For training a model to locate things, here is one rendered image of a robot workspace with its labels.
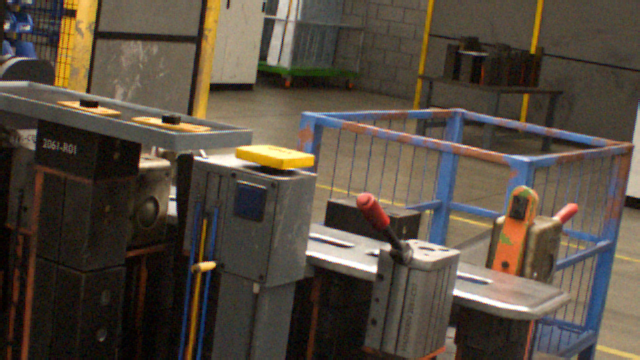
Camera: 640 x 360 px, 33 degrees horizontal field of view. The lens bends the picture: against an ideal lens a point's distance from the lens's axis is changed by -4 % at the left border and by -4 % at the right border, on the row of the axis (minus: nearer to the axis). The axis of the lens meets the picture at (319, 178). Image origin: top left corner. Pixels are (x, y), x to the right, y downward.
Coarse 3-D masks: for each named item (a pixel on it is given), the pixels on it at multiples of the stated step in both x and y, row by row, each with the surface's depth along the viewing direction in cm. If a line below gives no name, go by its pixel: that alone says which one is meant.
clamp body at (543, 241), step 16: (496, 224) 153; (544, 224) 153; (560, 224) 157; (496, 240) 153; (528, 240) 151; (544, 240) 152; (560, 240) 158; (528, 256) 151; (544, 256) 154; (528, 272) 151; (544, 272) 157; (528, 320) 155; (528, 336) 156
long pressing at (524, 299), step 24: (168, 216) 154; (336, 240) 153; (360, 240) 155; (312, 264) 142; (336, 264) 140; (360, 264) 139; (456, 288) 134; (480, 288) 137; (504, 288) 138; (528, 288) 140; (552, 288) 142; (504, 312) 129; (528, 312) 129; (552, 312) 134
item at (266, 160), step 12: (240, 156) 114; (252, 156) 113; (264, 156) 112; (276, 156) 112; (288, 156) 113; (300, 156) 114; (312, 156) 116; (264, 168) 114; (276, 168) 114; (288, 168) 112
